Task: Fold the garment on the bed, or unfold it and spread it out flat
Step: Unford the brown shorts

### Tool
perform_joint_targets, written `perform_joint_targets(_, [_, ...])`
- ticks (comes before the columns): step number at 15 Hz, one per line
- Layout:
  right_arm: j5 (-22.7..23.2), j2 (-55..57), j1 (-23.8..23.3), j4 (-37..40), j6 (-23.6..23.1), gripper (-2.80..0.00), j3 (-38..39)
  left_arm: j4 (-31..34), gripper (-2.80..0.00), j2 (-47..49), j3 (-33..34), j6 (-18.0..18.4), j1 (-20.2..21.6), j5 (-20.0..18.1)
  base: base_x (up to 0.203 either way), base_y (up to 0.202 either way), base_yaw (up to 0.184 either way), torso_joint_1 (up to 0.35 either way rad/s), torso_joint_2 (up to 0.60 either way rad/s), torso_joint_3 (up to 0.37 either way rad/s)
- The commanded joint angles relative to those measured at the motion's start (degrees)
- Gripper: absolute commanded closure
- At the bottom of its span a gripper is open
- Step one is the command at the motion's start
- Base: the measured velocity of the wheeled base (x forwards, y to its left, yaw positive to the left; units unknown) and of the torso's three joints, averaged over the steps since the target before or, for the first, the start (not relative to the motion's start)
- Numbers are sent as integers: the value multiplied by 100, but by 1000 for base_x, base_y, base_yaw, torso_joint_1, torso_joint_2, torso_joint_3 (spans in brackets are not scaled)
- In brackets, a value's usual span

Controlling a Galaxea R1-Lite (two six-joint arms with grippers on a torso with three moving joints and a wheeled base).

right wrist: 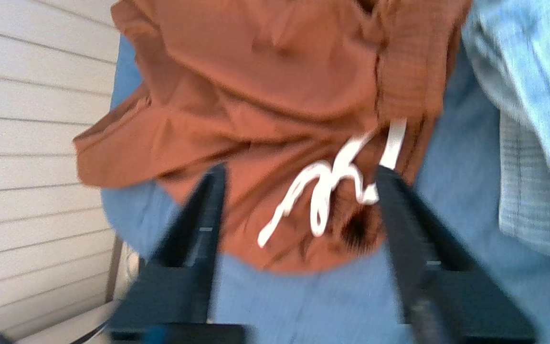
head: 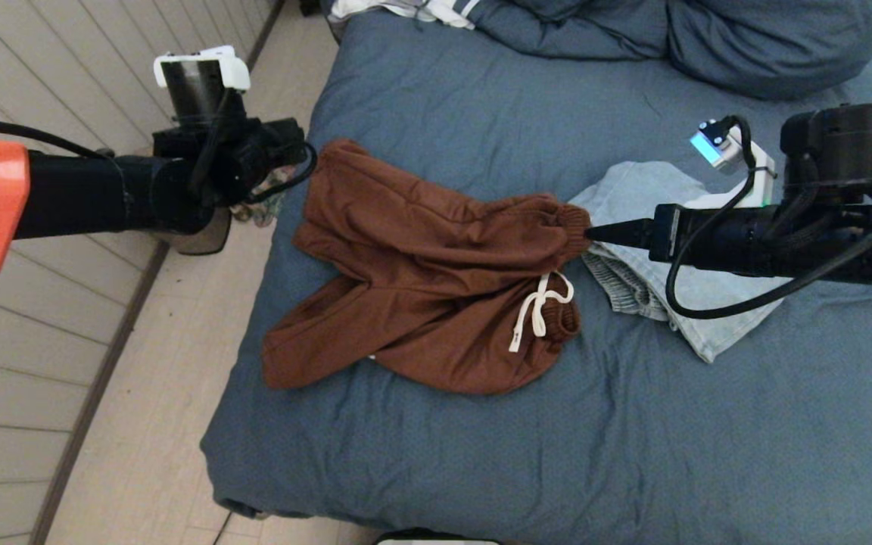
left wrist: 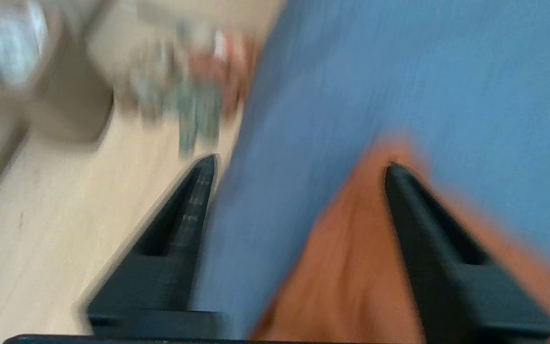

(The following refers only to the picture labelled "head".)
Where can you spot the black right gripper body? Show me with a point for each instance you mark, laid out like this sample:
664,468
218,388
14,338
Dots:
829,151

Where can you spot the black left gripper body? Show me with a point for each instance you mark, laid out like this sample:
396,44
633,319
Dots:
239,159

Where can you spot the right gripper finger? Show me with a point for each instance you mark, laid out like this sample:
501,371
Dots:
633,227
633,239

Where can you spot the light blue denim shorts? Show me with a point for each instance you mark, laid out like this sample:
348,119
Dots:
633,189

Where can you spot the brown shorts with white print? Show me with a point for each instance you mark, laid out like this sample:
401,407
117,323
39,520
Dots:
421,265

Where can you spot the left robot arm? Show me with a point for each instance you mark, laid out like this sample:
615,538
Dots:
88,193

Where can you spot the multicoloured cloth bundle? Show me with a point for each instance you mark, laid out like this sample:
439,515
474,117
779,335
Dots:
262,212

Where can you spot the brown metal trash bin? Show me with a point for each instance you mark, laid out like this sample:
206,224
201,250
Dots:
205,242

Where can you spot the crumpled blue duvet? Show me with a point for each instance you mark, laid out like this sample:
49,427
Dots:
769,45

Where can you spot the small black object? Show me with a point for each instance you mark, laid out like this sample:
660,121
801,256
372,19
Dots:
310,7

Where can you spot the white striped garment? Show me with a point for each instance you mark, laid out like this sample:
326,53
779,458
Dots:
447,11

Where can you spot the blue bed cover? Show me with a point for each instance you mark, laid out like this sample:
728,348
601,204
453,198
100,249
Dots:
481,469

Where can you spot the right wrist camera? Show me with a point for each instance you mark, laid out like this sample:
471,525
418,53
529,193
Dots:
724,147

